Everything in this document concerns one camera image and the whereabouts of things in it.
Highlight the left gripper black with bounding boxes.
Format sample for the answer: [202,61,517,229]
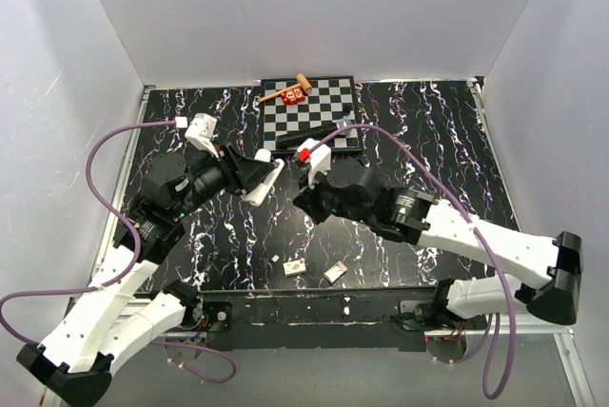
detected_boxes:
[172,140,275,219]

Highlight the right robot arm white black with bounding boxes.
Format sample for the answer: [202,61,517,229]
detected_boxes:
[293,160,582,329]

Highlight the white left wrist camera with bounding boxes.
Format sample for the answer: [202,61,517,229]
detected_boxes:
[185,113,219,158]

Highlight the white staple box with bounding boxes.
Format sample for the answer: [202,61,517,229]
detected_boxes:
[283,259,306,278]

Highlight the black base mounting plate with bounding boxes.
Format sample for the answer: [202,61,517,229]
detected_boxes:
[189,285,481,354]

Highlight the black microphone silver grille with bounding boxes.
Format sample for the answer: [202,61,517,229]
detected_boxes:
[275,120,351,150]

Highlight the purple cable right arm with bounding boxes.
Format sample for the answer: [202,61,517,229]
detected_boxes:
[311,124,518,399]

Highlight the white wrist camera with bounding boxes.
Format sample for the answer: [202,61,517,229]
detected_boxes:
[296,138,332,189]
[185,113,219,158]

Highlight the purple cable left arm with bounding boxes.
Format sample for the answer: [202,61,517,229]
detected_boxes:
[0,117,237,384]

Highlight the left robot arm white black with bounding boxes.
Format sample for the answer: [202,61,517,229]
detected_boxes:
[17,145,285,406]

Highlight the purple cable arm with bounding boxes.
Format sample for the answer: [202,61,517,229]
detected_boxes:
[311,124,518,399]
[0,117,237,384]

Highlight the wooden mallet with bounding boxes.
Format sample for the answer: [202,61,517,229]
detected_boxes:
[259,73,312,103]

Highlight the black white chessboard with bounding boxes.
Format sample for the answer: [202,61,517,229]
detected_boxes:
[258,75,362,155]

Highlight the red dice block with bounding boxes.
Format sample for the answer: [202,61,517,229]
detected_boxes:
[281,88,306,106]

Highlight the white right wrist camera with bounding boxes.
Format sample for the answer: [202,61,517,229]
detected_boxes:
[296,138,332,189]

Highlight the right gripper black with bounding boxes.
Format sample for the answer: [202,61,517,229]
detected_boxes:
[292,163,372,226]

